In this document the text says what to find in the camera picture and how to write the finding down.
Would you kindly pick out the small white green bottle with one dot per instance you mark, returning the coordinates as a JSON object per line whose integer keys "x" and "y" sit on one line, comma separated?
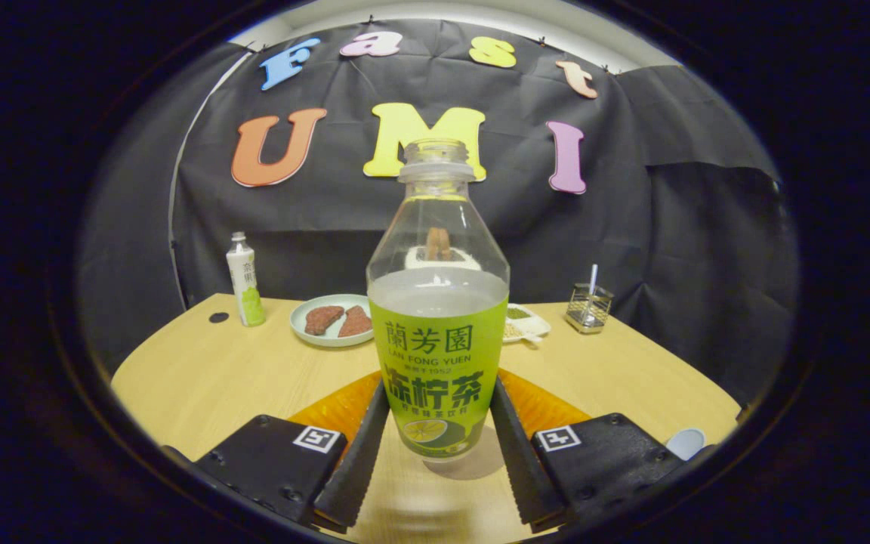
{"x": 246, "y": 287}

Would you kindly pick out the white divided tray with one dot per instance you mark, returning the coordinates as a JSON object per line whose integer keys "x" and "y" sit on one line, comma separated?
{"x": 529, "y": 325}

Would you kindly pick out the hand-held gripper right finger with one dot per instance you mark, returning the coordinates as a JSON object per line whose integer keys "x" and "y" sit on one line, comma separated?
{"x": 518, "y": 468}

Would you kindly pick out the white toaster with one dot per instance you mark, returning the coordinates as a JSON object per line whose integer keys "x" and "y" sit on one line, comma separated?
{"x": 442, "y": 264}

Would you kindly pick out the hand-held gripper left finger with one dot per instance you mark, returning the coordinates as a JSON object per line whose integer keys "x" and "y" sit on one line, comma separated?
{"x": 359, "y": 468}

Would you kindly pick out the brown bread slice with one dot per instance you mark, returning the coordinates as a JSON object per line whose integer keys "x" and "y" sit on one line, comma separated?
{"x": 439, "y": 242}

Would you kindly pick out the brown meat piece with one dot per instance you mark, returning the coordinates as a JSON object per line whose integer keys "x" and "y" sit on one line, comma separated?
{"x": 322, "y": 319}
{"x": 356, "y": 323}

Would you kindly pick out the green label juice bottle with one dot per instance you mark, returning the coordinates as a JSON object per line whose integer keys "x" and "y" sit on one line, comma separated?
{"x": 439, "y": 355}

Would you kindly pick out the white straw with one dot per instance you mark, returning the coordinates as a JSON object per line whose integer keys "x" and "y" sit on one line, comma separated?
{"x": 593, "y": 276}

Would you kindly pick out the wooden table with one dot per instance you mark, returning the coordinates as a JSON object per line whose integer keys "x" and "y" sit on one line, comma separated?
{"x": 208, "y": 385}

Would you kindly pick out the light green plate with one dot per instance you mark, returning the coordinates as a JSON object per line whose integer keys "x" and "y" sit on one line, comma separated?
{"x": 329, "y": 340}

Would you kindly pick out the white cup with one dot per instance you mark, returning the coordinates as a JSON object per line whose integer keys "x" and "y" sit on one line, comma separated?
{"x": 686, "y": 443}

